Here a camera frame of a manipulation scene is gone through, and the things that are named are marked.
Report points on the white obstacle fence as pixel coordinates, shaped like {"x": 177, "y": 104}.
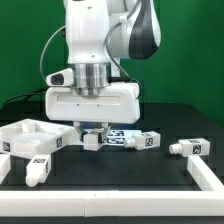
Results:
{"x": 208, "y": 200}

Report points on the white square table top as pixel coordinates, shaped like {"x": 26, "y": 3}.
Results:
{"x": 28, "y": 137}

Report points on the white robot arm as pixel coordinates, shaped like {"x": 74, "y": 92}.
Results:
{"x": 98, "y": 33}

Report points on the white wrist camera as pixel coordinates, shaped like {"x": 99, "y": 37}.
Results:
{"x": 61, "y": 78}

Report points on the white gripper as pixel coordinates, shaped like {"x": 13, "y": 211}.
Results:
{"x": 116, "y": 103}

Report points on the white paper with tags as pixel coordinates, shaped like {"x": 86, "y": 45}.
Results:
{"x": 114, "y": 137}

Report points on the white block at left edge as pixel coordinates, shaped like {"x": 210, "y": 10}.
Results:
{"x": 5, "y": 166}

